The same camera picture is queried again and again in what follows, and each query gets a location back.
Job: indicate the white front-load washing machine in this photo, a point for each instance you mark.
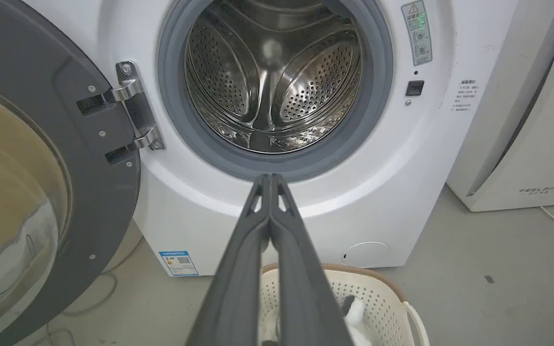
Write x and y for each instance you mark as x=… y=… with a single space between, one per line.
x=378 y=192

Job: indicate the grey washing machine door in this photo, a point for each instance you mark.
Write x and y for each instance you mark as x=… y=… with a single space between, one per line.
x=41 y=158

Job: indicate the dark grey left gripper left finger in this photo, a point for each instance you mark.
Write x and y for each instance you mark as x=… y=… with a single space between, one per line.
x=238 y=283

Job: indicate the white cloth in basket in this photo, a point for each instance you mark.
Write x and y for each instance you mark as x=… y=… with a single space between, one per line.
x=356 y=319

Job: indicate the white air purifier appliance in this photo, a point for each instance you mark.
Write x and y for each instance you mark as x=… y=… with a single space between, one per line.
x=522 y=120

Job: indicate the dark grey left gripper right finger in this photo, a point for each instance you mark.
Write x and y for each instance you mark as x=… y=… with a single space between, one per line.
x=306 y=288

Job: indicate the cream perforated laundry basket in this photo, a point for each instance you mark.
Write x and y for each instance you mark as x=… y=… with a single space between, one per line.
x=383 y=302

